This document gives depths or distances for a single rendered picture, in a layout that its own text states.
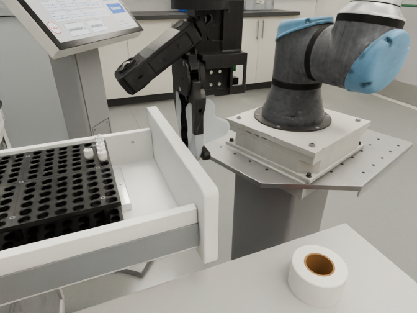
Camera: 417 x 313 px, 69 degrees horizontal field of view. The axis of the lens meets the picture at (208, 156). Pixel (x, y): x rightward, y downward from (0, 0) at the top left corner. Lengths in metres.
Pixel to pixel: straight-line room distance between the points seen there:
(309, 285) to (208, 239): 0.14
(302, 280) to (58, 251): 0.28
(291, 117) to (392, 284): 0.39
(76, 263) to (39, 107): 1.76
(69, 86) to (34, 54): 0.73
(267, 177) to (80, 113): 0.86
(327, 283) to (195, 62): 0.31
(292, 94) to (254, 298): 0.45
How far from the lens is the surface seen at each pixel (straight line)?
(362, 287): 0.49
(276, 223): 0.82
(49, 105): 2.06
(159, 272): 1.47
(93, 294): 1.47
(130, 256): 0.36
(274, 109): 0.73
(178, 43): 0.38
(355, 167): 0.76
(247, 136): 0.73
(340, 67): 0.63
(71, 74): 1.27
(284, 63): 0.71
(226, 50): 0.41
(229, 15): 0.41
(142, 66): 0.37
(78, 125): 1.34
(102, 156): 0.45
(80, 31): 1.14
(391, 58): 0.64
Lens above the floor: 1.11
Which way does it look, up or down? 29 degrees down
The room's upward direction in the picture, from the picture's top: straight up
